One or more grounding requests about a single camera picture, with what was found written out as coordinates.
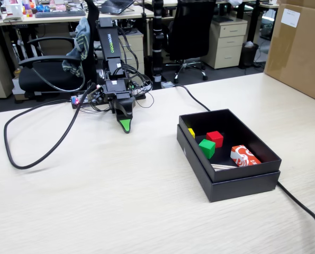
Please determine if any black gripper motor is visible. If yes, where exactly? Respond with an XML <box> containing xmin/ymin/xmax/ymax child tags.
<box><xmin>104</xmin><ymin>79</ymin><xmax>136</xmax><ymax>134</ymax></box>

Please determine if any red wooden cube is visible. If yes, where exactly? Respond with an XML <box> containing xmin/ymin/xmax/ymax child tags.
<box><xmin>205</xmin><ymin>131</ymin><xmax>224</xmax><ymax>149</ymax></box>

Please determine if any black cardboard box tray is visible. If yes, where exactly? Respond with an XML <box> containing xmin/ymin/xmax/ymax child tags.
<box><xmin>178</xmin><ymin>108</ymin><xmax>283</xmax><ymax>184</ymax></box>

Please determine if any black open box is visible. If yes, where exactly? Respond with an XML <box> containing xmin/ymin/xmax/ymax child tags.
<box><xmin>176</xmin><ymin>124</ymin><xmax>281</xmax><ymax>203</ymax></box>

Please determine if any large brown cardboard box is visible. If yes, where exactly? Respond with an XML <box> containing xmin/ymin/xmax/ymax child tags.
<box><xmin>263</xmin><ymin>0</ymin><xmax>315</xmax><ymax>105</ymax></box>

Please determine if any controller board with LEDs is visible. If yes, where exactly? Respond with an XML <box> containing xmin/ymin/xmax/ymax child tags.
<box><xmin>70</xmin><ymin>93</ymin><xmax>95</xmax><ymax>110</ymax></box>

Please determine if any beige drawer cabinet with headset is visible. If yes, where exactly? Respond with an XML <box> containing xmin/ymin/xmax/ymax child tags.
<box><xmin>95</xmin><ymin>28</ymin><xmax>146</xmax><ymax>83</ymax></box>

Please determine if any blue striped cloth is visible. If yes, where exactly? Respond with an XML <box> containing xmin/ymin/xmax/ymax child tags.
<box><xmin>62</xmin><ymin>17</ymin><xmax>91</xmax><ymax>78</ymax></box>

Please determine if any black armrest office chair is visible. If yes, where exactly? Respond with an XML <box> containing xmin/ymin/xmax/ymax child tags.
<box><xmin>17</xmin><ymin>0</ymin><xmax>101</xmax><ymax>101</ymax></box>

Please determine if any green wooden cube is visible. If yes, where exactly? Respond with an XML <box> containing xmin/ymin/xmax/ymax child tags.
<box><xmin>198</xmin><ymin>139</ymin><xmax>217</xmax><ymax>160</ymax></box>

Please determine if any beige background office desk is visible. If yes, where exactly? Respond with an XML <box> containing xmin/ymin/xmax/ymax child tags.
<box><xmin>0</xmin><ymin>4</ymin><xmax>156</xmax><ymax>28</ymax></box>

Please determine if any black mesh office chair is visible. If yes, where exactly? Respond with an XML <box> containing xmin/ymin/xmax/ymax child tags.
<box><xmin>163</xmin><ymin>0</ymin><xmax>217</xmax><ymax>85</ymax></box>

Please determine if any silver metal tool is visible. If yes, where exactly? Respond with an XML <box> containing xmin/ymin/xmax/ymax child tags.
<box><xmin>211</xmin><ymin>163</ymin><xmax>238</xmax><ymax>171</ymax></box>

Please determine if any black laptop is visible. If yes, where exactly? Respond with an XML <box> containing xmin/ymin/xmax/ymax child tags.
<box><xmin>97</xmin><ymin>0</ymin><xmax>136</xmax><ymax>15</ymax></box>

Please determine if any black keyboard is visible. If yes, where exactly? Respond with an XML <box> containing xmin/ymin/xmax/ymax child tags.
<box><xmin>34</xmin><ymin>10</ymin><xmax>87</xmax><ymax>19</ymax></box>

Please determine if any beige three drawer cabinet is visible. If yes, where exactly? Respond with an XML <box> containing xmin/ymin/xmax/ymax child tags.
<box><xmin>200</xmin><ymin>17</ymin><xmax>249</xmax><ymax>70</ymax></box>

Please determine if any orange and white carton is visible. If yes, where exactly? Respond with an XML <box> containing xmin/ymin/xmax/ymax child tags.
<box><xmin>230</xmin><ymin>144</ymin><xmax>262</xmax><ymax>168</ymax></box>

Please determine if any black trash bin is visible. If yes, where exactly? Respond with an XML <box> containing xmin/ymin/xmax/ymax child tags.
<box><xmin>239</xmin><ymin>41</ymin><xmax>260</xmax><ymax>69</ymax></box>

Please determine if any white shipping label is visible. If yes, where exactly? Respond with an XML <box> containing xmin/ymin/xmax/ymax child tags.
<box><xmin>280</xmin><ymin>8</ymin><xmax>301</xmax><ymax>28</ymax></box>

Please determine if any small wrist camera board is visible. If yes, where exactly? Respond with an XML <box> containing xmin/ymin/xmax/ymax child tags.
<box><xmin>88</xmin><ymin>84</ymin><xmax>105</xmax><ymax>105</ymax></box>

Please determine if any thin black wire bundle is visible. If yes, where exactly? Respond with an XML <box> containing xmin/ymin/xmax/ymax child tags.
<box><xmin>114</xmin><ymin>25</ymin><xmax>155</xmax><ymax>113</ymax></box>

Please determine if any thick sleeved camera cable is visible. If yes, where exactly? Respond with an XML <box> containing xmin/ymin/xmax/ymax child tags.
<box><xmin>3</xmin><ymin>83</ymin><xmax>97</xmax><ymax>170</ymax></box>

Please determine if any black power cable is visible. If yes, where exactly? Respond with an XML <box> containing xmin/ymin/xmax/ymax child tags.
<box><xmin>170</xmin><ymin>84</ymin><xmax>315</xmax><ymax>254</ymax></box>

